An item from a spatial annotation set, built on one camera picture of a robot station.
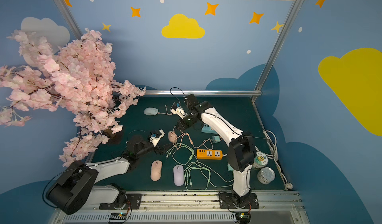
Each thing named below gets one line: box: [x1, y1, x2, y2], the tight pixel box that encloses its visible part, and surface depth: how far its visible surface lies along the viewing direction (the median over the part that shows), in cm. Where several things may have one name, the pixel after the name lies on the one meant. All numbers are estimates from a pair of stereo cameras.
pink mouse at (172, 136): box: [167, 130, 178, 143], surface depth 90 cm
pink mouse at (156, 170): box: [150, 159, 163, 182], surface depth 84 cm
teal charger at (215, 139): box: [211, 135, 221, 144], surface depth 98 cm
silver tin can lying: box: [257, 166, 276, 185], surface depth 80 cm
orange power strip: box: [196, 148, 224, 161], surface depth 90 cm
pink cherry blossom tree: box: [0, 29, 146, 167], surface depth 63 cm
